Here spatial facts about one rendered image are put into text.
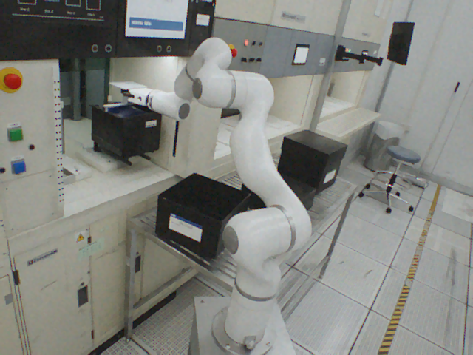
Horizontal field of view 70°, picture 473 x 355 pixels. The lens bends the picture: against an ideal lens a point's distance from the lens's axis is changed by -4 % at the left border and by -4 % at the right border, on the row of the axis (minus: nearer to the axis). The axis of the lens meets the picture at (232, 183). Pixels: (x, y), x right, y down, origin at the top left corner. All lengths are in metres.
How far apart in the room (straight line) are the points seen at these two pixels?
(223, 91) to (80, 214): 0.73
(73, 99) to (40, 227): 1.09
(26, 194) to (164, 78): 0.75
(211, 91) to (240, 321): 0.61
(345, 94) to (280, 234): 3.54
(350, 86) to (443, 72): 1.44
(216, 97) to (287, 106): 2.01
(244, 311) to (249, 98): 0.56
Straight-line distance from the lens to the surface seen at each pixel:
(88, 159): 1.69
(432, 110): 5.28
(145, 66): 1.69
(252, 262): 0.82
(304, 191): 1.76
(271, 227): 0.82
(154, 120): 1.55
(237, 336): 1.06
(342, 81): 4.28
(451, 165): 5.39
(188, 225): 1.31
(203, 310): 1.15
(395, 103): 5.33
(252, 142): 0.87
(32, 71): 1.11
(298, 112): 2.85
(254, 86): 0.95
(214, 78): 0.90
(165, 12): 1.36
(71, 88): 2.23
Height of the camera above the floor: 1.60
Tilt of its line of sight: 26 degrees down
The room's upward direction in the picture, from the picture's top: 11 degrees clockwise
